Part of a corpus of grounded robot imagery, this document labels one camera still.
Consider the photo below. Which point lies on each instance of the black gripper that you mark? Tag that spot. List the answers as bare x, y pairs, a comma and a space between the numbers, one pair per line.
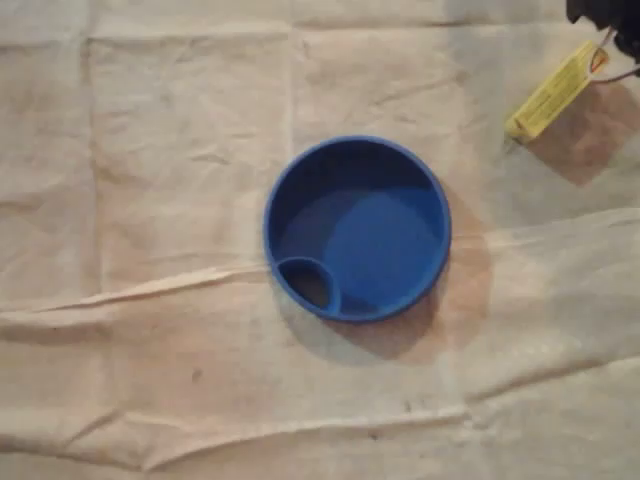
551, 92

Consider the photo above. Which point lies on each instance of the yellow rectangular block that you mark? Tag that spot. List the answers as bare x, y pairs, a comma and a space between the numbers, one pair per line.
550, 95

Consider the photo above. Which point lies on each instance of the blue round plastic bowl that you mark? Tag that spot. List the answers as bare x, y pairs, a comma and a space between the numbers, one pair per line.
370, 240

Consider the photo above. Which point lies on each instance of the white creased tablecloth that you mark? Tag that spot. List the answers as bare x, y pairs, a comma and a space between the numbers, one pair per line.
150, 200

